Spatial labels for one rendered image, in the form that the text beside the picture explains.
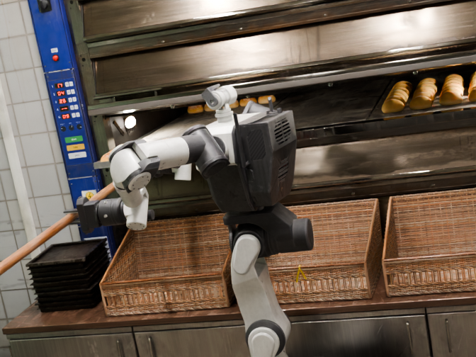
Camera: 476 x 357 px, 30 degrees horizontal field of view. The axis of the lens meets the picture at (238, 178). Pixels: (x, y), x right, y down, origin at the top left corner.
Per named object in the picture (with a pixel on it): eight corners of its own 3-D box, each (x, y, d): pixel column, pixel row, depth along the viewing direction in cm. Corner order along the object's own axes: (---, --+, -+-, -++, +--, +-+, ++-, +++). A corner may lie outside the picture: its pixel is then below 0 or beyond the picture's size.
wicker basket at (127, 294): (142, 277, 421) (130, 222, 415) (256, 267, 406) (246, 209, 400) (103, 318, 375) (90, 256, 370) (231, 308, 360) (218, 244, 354)
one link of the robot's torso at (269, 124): (314, 191, 314) (298, 92, 307) (274, 221, 285) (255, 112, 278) (241, 195, 328) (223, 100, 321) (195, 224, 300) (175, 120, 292)
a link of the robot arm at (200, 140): (184, 178, 278) (216, 171, 288) (197, 160, 273) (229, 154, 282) (166, 149, 283) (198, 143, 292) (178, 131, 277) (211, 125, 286)
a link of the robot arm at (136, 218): (107, 223, 285) (139, 219, 282) (110, 193, 290) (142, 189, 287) (122, 236, 295) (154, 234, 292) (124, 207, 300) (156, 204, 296)
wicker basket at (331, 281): (265, 265, 405) (255, 208, 399) (388, 257, 388) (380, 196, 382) (235, 307, 360) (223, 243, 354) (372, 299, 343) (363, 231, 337)
